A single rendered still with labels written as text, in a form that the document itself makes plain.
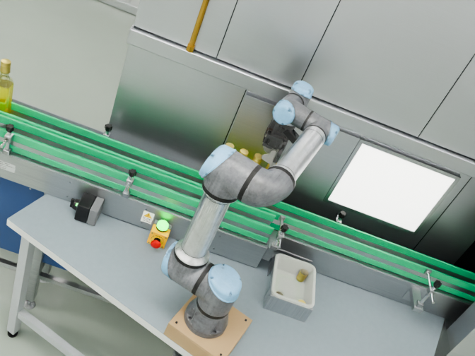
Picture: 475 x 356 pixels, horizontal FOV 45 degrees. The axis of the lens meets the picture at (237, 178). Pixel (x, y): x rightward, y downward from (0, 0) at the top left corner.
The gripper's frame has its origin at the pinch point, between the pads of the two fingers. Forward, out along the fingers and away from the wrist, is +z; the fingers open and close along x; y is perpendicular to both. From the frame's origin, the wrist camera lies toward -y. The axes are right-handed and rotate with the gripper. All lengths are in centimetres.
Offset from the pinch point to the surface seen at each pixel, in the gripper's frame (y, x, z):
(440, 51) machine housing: -38, -15, -58
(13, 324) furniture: 76, 32, 105
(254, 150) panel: 6.9, -12.3, 5.4
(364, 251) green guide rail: -49, 4, 21
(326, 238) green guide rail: -32.6, 3.6, 22.3
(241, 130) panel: 14.8, -12.3, -1.3
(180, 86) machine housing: 42.6, -15.2, -8.1
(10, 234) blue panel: 89, 13, 72
